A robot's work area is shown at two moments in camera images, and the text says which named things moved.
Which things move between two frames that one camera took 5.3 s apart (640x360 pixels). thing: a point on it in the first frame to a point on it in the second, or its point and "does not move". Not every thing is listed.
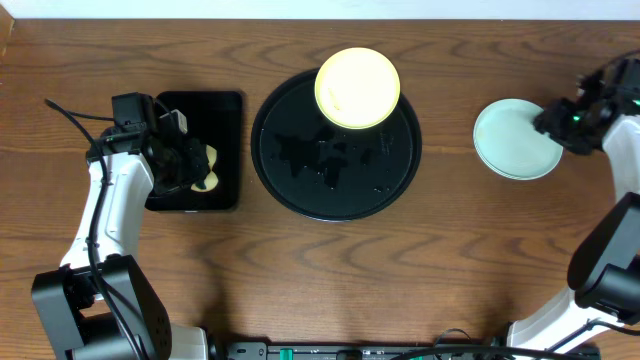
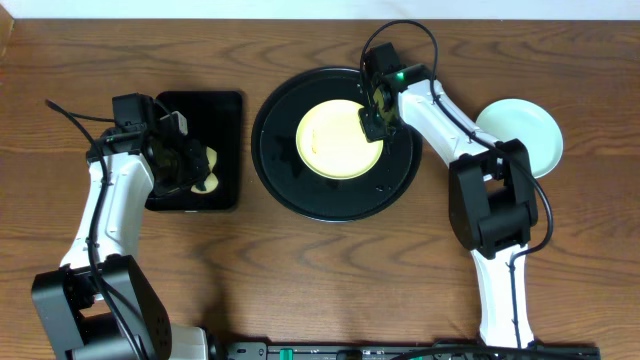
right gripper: [546, 122] to [370, 133]
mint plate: [507, 141] does not move
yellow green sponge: [211, 180] does not move
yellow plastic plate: [357, 88] to [332, 143]
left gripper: [195, 161] does not move
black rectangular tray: [215, 117] does not move
